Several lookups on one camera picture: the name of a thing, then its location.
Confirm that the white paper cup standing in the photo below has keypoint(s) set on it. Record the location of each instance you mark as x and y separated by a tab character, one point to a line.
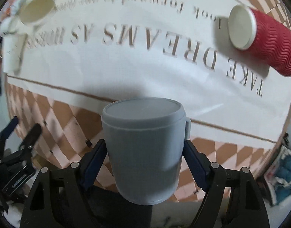
12	47

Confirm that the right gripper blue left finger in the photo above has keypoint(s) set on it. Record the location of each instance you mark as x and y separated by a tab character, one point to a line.
92	163

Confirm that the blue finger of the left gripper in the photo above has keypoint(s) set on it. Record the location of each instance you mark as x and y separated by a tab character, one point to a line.
6	132
32	137

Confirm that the checkered printed tablecloth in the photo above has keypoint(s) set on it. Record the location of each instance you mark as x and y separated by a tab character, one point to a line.
86	54

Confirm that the white paper cup lying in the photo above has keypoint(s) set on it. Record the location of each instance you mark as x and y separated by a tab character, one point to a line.
11	25
33	11

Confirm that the grey plastic mug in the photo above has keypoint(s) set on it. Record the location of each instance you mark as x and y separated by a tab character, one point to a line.
145	139

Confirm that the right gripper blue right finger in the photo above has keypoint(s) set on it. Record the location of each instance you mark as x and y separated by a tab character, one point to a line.
198	164

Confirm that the red ripple paper cup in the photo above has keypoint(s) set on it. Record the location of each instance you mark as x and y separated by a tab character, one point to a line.
262	37

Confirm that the white paper cup lying left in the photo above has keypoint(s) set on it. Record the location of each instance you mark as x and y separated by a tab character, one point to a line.
11	25

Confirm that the white paper cup lying centre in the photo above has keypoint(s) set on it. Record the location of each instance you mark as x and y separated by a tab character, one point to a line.
33	11

